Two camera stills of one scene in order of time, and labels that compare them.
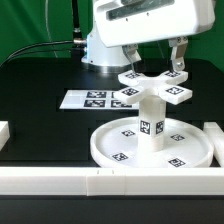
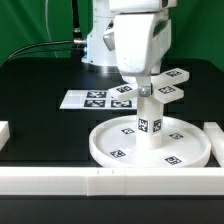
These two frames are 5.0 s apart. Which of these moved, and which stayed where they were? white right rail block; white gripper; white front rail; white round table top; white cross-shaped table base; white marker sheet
Moved: white gripper; white cross-shaped table base
Stayed: white round table top; white marker sheet; white right rail block; white front rail
